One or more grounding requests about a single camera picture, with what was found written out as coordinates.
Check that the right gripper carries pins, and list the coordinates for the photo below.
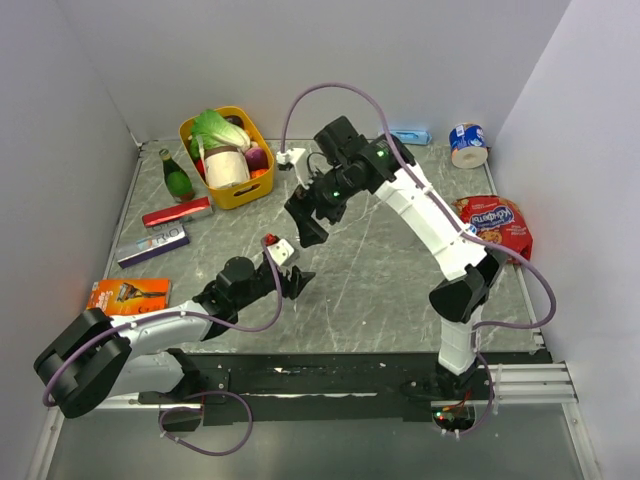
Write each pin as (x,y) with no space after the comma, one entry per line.
(302,204)

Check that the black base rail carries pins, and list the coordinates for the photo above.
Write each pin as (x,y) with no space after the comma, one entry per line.
(336,386)

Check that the red foil box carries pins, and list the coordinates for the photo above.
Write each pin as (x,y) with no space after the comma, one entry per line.
(181,213)

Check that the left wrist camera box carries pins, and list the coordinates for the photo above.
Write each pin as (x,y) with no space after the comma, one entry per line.
(282,252)

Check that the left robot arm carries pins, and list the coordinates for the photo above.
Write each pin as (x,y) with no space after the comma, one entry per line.
(99,356)

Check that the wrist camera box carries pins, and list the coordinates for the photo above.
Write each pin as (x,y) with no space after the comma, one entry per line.
(282,252)
(295,159)

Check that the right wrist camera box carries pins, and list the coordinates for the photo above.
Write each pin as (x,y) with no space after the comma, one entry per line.
(295,159)

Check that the red cookie bag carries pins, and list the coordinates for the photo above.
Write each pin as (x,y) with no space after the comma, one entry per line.
(496,220)

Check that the white paper roll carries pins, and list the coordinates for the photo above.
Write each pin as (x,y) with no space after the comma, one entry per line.
(225,167)

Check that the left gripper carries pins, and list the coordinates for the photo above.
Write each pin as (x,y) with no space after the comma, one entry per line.
(297,282)

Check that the purple toy onion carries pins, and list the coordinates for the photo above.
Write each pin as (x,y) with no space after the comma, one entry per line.
(256,159)

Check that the yellow plastic basket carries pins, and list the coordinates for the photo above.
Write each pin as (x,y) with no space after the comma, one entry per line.
(233,197)

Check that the orange toy fruit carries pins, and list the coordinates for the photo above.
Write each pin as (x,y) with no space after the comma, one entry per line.
(257,173)

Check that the purple silver toothpaste box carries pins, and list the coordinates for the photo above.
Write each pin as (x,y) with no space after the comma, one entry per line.
(160,242)

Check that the green glass bottle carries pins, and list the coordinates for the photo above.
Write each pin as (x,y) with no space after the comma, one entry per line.
(176,179)

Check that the blue wrapped toilet roll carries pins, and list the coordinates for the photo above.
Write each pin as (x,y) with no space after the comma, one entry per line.
(468,146)

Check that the orange razor box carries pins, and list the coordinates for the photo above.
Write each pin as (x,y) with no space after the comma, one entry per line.
(130,296)

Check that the toy napa cabbage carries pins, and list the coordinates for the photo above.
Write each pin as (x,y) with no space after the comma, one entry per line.
(211,130)

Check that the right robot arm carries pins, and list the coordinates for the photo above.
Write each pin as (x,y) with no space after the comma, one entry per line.
(385,168)

